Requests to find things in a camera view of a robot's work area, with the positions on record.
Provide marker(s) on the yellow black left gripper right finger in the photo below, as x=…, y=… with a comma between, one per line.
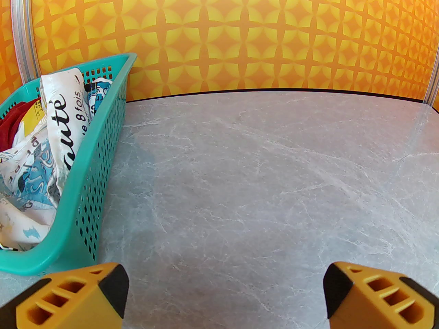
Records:
x=377, y=300

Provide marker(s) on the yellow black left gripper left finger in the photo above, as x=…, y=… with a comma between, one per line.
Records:
x=68, y=296

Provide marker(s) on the white cartoon print garment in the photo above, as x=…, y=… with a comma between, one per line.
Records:
x=37, y=170

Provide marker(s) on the dark red shirt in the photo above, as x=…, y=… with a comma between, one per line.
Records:
x=12, y=122

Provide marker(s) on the teal perforated plastic basket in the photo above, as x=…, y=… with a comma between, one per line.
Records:
x=96, y=170

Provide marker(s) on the aluminium frame post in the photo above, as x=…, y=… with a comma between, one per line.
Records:
x=22, y=29
x=432, y=81

